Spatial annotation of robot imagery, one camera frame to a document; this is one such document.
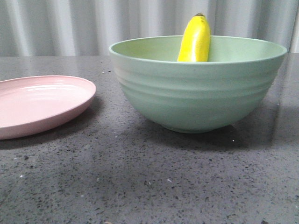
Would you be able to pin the yellow banana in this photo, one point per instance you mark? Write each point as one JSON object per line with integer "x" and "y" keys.
{"x": 196, "y": 40}

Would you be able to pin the green ribbed bowl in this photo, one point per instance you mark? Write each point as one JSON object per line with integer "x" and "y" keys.
{"x": 196, "y": 97}

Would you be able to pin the pink plate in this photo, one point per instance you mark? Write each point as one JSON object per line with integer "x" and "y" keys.
{"x": 31, "y": 105}

